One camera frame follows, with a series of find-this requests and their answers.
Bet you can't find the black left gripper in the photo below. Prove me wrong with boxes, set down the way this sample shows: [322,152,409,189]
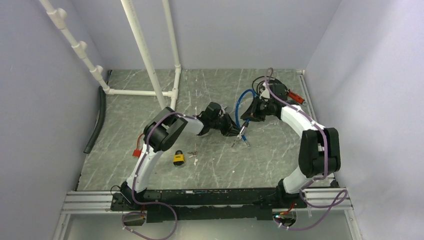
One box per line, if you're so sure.
[210,112,244,137]

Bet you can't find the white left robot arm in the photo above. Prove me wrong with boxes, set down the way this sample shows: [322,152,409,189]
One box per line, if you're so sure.
[120,102,241,210]

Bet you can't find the keys of yellow padlock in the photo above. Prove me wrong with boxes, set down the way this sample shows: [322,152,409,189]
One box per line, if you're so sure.
[187,150,198,158]

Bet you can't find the white PVC pipe frame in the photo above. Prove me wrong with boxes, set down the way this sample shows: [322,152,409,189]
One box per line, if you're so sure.
[39,0,182,110]

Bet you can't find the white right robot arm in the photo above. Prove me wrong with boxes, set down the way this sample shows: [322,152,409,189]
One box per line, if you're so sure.
[235,79,341,208]

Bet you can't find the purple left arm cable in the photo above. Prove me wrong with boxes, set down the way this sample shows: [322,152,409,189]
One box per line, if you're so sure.
[121,111,200,240]

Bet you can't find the yellow padlock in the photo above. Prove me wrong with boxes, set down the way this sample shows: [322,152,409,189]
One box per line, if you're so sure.
[172,150,186,166]

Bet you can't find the black corrugated hose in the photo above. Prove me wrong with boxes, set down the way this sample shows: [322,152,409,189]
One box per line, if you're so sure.
[83,86,108,155]

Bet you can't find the black coiled cable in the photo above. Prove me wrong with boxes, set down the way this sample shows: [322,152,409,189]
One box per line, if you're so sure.
[251,75,290,99]

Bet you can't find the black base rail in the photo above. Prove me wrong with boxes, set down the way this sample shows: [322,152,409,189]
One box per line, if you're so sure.
[110,187,307,223]

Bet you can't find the red cable padlock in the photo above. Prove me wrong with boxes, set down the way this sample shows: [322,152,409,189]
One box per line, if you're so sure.
[132,133,144,158]

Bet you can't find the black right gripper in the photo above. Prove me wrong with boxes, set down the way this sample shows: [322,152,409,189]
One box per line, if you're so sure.
[241,95,275,122]

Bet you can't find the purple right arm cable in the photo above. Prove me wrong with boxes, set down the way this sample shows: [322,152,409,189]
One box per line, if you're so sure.
[264,67,349,232]

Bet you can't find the aluminium extrusion frame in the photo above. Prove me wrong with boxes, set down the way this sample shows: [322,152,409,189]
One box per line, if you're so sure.
[53,176,363,240]

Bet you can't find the blue cable lock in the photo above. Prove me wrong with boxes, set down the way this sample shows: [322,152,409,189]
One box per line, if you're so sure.
[231,89,259,149]

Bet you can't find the red handled wrench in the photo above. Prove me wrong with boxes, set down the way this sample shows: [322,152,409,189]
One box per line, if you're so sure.
[287,90,308,106]

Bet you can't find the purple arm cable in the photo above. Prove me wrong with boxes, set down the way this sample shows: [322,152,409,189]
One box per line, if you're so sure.
[264,67,349,232]
[121,111,200,240]

